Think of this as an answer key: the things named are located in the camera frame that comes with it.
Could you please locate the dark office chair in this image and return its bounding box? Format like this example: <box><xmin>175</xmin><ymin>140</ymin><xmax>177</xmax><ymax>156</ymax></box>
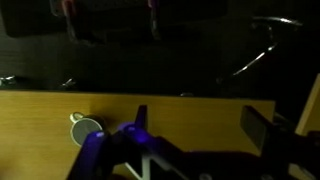
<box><xmin>216</xmin><ymin>16</ymin><xmax>304</xmax><ymax>84</ymax></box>

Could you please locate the white cup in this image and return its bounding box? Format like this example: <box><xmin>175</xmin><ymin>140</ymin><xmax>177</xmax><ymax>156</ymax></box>
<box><xmin>69</xmin><ymin>112</ymin><xmax>106</xmax><ymax>146</ymax></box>

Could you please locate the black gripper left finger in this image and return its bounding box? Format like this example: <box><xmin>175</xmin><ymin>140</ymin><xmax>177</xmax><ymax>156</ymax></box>
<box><xmin>134</xmin><ymin>105</ymin><xmax>148</xmax><ymax>129</ymax></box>

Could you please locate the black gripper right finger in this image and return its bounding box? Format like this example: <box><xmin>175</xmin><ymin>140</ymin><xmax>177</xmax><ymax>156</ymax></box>
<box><xmin>240</xmin><ymin>106</ymin><xmax>269</xmax><ymax>155</ymax></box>

